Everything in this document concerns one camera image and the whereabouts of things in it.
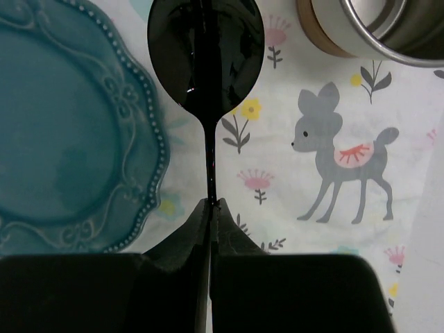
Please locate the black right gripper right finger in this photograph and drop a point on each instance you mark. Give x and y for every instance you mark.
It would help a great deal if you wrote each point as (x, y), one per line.
(252, 291)

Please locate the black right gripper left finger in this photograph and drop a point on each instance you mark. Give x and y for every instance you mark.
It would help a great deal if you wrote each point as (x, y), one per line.
(161, 290)

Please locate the animal print cloth napkin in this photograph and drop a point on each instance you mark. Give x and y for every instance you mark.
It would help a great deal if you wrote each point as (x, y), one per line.
(269, 186)

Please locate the teal ceramic plate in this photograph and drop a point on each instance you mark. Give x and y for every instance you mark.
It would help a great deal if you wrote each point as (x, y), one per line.
(83, 144)

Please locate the black spoon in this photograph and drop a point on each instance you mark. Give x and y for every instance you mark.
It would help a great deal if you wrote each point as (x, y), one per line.
(207, 55)

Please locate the white cup with wooden base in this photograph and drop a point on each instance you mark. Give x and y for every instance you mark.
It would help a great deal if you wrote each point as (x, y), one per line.
(407, 32)

